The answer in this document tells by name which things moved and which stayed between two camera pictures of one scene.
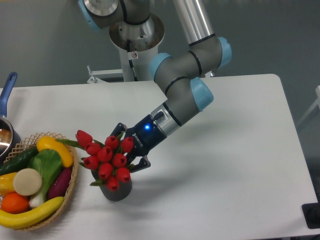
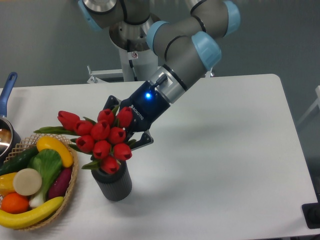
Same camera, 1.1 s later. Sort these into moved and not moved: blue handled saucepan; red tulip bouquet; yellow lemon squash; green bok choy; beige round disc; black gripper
Moved: black gripper; red tulip bouquet
Not moved: beige round disc; blue handled saucepan; green bok choy; yellow lemon squash
